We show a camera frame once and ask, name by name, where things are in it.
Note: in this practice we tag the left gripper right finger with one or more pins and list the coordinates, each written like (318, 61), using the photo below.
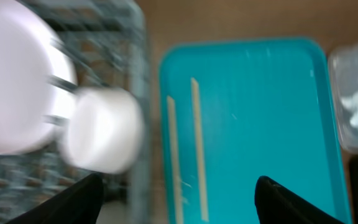
(275, 204)

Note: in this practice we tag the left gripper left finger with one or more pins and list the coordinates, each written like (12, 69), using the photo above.
(79, 204)

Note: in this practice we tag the clear plastic bin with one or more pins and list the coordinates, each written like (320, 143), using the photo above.
(343, 69)

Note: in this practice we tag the grey plastic dish rack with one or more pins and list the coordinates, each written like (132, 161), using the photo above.
(106, 43)

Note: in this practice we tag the wooden chopstick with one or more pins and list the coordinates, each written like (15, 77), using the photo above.
(172, 125)
(195, 96)

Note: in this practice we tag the teal plastic serving tray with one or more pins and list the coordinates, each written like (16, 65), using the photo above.
(266, 109)

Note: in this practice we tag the left wooden chopstick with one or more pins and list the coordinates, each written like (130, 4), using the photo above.
(172, 125)

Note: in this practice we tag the large white round plate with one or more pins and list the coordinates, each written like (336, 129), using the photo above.
(29, 63)

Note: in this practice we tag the small white bowl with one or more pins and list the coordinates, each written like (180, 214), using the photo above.
(105, 132)

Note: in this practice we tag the right wooden chopstick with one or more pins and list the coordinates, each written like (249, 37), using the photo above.
(195, 96)

